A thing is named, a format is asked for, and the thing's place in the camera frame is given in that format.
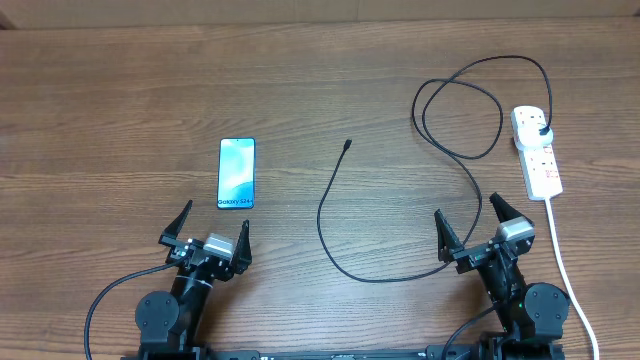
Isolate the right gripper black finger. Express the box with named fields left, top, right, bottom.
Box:
left=489, top=193, right=529, bottom=225
left=434, top=209, right=464, bottom=263

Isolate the black USB charging cable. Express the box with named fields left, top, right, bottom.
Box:
left=316, top=54, right=554, bottom=284

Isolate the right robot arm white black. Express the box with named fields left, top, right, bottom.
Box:
left=426, top=193, right=570, bottom=359

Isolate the white power strip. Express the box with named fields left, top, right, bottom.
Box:
left=510, top=106, right=563, bottom=201

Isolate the blue Samsung Galaxy smartphone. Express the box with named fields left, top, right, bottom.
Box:
left=217, top=137, right=256, bottom=209

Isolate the white power strip cord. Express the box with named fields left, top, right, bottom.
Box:
left=543, top=197, right=601, bottom=360

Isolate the white charger plug adapter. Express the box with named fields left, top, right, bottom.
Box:
left=514, top=124, right=554, bottom=151

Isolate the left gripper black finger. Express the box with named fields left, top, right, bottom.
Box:
left=162, top=200, right=193, bottom=238
left=231, top=220, right=253, bottom=274

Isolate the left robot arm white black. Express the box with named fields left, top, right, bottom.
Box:
left=135, top=202, right=252, bottom=359

